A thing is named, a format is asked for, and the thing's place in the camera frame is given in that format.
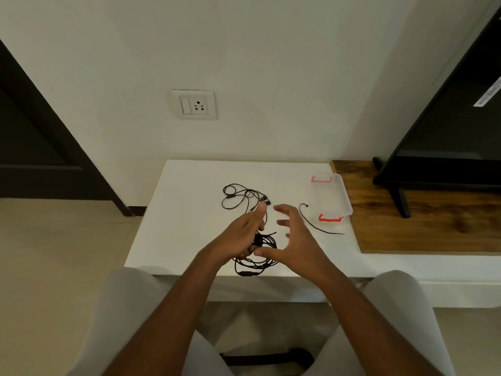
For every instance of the person's left hand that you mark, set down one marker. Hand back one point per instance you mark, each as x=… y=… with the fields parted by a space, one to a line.
x=235 y=238

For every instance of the person's right hand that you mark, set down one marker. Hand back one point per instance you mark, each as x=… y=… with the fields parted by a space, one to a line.
x=305 y=250

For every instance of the clear box with red clips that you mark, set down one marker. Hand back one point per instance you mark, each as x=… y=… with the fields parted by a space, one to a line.
x=332 y=195

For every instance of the person's right forearm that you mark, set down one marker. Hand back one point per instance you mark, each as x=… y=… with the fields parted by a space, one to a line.
x=372 y=328

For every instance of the person's left forearm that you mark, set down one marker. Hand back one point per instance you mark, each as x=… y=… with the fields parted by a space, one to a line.
x=164 y=321

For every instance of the black stool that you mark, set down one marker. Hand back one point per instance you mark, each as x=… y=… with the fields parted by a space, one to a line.
x=266 y=358

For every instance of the wooden cabinet top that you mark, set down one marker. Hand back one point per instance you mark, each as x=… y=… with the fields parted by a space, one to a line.
x=430 y=231

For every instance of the black television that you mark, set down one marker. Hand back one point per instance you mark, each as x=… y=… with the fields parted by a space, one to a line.
x=454 y=140

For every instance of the dark brown door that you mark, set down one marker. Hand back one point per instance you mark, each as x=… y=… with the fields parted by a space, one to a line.
x=27 y=148

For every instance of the white wall socket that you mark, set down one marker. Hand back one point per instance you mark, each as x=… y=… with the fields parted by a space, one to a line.
x=194 y=105

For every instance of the black door frame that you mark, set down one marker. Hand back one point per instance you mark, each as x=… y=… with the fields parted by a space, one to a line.
x=74 y=152

